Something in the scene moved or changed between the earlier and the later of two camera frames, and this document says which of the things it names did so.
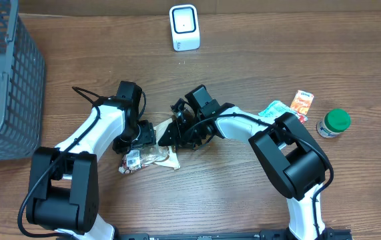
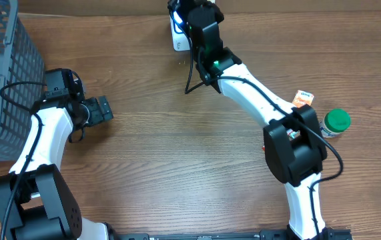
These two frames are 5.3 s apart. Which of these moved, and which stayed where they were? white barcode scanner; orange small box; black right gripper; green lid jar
Moved: black right gripper
Stayed: orange small box; green lid jar; white barcode scanner
